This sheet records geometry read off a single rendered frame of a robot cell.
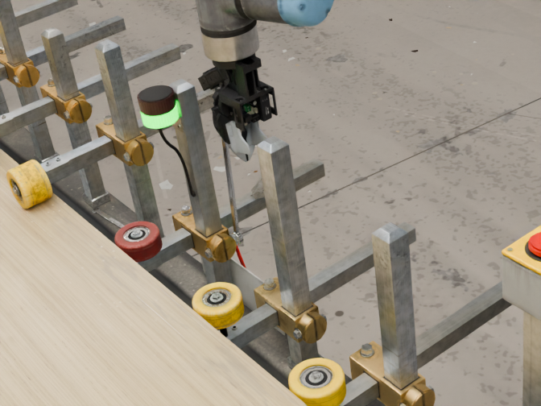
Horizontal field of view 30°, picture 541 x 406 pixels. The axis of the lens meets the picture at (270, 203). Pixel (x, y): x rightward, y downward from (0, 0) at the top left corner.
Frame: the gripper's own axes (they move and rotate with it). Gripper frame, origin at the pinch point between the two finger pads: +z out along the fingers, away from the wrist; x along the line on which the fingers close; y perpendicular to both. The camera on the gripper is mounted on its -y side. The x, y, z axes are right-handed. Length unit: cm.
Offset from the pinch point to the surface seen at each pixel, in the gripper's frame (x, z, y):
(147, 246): -20.2, 10.8, -3.3
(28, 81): -8, 7, -74
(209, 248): -10.1, 15.4, -0.3
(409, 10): 211, 101, -187
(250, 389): -27.8, 10.9, 37.5
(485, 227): 112, 101, -49
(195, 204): -9.5, 7.5, -3.3
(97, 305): -34.6, 10.9, 4.4
